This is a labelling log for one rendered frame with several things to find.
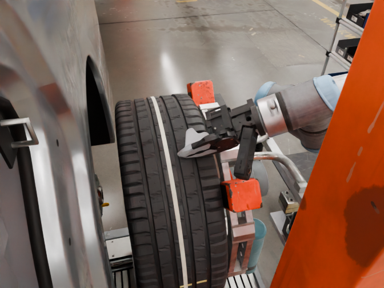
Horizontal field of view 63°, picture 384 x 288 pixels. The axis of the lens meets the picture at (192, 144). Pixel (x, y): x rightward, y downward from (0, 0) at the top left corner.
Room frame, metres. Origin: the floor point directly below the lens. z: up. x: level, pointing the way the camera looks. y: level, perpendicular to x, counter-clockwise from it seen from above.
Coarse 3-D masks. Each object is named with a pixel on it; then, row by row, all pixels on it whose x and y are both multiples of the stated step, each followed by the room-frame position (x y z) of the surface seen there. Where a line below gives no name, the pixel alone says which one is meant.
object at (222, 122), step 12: (216, 108) 0.59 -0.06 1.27; (228, 108) 0.60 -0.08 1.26; (240, 108) 0.60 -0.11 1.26; (252, 108) 0.57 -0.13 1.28; (216, 120) 0.57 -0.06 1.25; (228, 120) 0.56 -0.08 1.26; (240, 120) 0.57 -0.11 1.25; (252, 120) 0.56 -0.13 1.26; (216, 132) 0.54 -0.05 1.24; (228, 132) 0.53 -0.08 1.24; (240, 132) 0.54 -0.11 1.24; (264, 132) 0.53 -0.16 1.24; (216, 144) 0.53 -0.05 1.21; (228, 144) 0.54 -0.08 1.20
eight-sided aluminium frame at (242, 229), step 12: (204, 108) 0.80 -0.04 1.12; (204, 120) 0.76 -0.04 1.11; (216, 156) 0.62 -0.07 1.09; (228, 156) 0.60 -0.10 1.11; (228, 168) 0.57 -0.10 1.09; (228, 180) 0.55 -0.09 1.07; (228, 216) 0.50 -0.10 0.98; (252, 216) 0.49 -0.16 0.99; (228, 228) 0.48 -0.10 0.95; (240, 228) 0.47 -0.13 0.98; (252, 228) 0.47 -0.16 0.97; (228, 240) 0.48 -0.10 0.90; (240, 240) 0.45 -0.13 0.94; (252, 240) 0.46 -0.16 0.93; (228, 252) 0.47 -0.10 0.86; (240, 252) 0.48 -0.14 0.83; (228, 264) 0.46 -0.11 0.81; (240, 264) 0.47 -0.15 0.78; (228, 276) 0.45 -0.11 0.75
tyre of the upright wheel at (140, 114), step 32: (160, 96) 0.86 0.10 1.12; (128, 128) 0.63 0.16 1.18; (128, 160) 0.54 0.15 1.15; (160, 160) 0.55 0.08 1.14; (192, 160) 0.55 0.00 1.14; (128, 192) 0.47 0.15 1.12; (160, 192) 0.48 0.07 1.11; (192, 192) 0.48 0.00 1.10; (128, 224) 0.42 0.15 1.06; (160, 224) 0.42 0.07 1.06; (192, 224) 0.43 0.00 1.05; (224, 224) 0.44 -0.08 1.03; (160, 256) 0.38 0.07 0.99; (192, 256) 0.39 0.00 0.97; (224, 256) 0.40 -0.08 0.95
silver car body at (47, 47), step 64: (0, 0) 0.31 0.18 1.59; (64, 0) 0.62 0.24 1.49; (0, 64) 0.29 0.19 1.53; (64, 64) 0.45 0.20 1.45; (0, 128) 0.27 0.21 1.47; (64, 128) 0.41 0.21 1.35; (0, 192) 0.29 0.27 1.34; (64, 192) 0.31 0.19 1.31; (0, 256) 0.29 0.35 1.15; (64, 256) 0.22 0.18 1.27
